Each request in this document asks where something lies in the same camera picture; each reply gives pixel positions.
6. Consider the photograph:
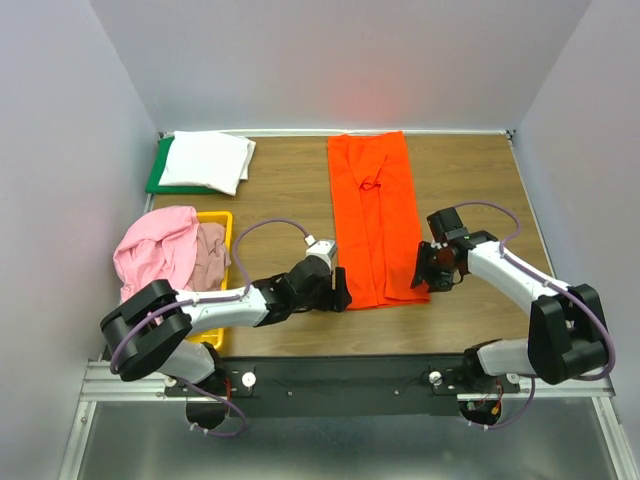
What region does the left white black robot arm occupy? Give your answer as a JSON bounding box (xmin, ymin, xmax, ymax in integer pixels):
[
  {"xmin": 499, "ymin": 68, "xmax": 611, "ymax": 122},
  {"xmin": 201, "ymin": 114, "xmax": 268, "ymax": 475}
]
[{"xmin": 100, "ymin": 255, "xmax": 352, "ymax": 395}]

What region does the white folded t-shirt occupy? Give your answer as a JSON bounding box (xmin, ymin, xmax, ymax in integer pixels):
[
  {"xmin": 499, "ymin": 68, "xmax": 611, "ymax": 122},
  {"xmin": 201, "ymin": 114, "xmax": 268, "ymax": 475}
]
[{"xmin": 159, "ymin": 131, "xmax": 256, "ymax": 196}]

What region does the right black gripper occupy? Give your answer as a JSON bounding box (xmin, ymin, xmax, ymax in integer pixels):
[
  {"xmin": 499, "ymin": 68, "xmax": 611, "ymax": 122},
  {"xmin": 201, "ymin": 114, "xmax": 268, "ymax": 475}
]
[{"xmin": 410, "ymin": 240, "xmax": 458, "ymax": 293}]

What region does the orange t-shirt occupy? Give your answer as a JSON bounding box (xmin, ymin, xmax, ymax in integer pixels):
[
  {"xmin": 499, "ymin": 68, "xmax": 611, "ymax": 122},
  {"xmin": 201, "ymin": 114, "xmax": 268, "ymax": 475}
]
[{"xmin": 327, "ymin": 132, "xmax": 429, "ymax": 310}]

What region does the yellow plastic bin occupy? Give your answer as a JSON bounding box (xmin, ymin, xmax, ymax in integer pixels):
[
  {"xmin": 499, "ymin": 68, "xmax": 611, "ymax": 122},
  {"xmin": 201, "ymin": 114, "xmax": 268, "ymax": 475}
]
[{"xmin": 184, "ymin": 210, "xmax": 235, "ymax": 351}]

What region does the mauve crumpled t-shirt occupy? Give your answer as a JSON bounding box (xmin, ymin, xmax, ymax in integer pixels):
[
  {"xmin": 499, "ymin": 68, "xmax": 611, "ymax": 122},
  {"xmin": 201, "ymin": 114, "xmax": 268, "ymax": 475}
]
[{"xmin": 187, "ymin": 222, "xmax": 231, "ymax": 291}]

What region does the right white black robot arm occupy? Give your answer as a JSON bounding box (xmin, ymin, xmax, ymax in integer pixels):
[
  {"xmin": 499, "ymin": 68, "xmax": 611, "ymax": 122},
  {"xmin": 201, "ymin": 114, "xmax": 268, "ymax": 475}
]
[{"xmin": 412, "ymin": 207, "xmax": 616, "ymax": 392}]

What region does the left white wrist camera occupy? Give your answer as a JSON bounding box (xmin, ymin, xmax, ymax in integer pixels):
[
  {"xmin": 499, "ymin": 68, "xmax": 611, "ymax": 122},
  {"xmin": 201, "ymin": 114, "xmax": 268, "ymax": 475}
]
[{"xmin": 304, "ymin": 234, "xmax": 337, "ymax": 269}]

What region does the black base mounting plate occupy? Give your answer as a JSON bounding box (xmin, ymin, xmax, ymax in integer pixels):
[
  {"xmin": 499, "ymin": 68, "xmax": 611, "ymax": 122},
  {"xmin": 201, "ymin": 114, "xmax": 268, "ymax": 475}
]
[{"xmin": 165, "ymin": 354, "xmax": 520, "ymax": 427}]

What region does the green folded t-shirt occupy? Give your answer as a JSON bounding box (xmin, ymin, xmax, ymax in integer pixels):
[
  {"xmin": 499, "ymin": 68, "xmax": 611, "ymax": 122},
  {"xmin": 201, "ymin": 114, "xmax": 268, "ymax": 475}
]
[{"xmin": 145, "ymin": 137, "xmax": 218, "ymax": 195}]

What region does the pink crumpled t-shirt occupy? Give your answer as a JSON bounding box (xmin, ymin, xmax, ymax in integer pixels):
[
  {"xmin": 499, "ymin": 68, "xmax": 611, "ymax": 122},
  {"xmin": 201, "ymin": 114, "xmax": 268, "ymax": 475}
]
[{"xmin": 113, "ymin": 206, "xmax": 200, "ymax": 302}]

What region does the aluminium frame rail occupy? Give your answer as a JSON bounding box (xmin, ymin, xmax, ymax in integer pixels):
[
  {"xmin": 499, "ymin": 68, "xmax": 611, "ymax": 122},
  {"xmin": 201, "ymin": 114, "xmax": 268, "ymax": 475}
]
[{"xmin": 57, "ymin": 360, "xmax": 621, "ymax": 480}]

